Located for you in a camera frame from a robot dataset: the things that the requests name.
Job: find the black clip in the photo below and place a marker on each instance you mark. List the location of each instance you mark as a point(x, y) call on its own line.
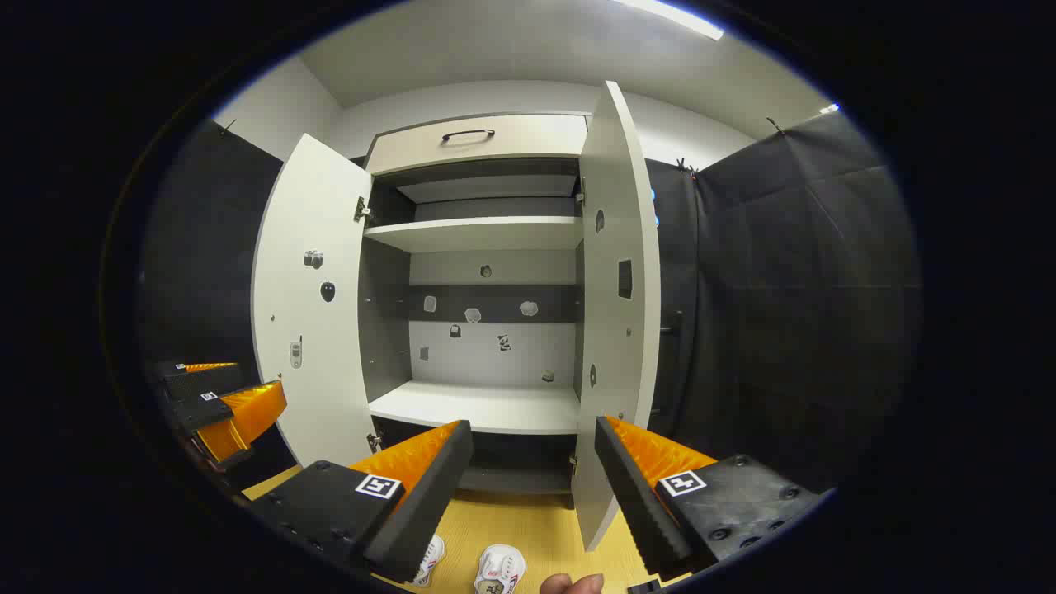
point(775, 126)
point(685, 167)
point(224, 128)

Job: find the white shoe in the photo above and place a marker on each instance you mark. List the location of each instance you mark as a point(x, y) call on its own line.
point(432, 557)
point(501, 569)

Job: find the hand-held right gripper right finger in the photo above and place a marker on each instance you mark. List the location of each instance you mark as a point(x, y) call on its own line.
point(639, 503)

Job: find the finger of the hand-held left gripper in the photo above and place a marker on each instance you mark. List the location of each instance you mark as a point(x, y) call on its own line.
point(198, 410)
point(194, 381)

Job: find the white cabinet door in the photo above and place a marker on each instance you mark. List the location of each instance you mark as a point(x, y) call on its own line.
point(313, 214)
point(615, 165)

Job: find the metal door hinge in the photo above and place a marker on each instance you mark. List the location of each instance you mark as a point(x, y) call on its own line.
point(374, 443)
point(363, 210)

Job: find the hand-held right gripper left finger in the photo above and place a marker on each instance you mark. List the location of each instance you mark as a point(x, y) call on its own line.
point(429, 495)

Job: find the white shoe cabinet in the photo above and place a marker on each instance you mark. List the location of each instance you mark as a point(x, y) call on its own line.
point(487, 406)

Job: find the white cabinet drawer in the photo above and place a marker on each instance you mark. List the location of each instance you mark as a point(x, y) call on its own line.
point(536, 136)

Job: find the black backdrop cloth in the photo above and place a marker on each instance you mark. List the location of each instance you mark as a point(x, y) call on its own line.
point(792, 289)

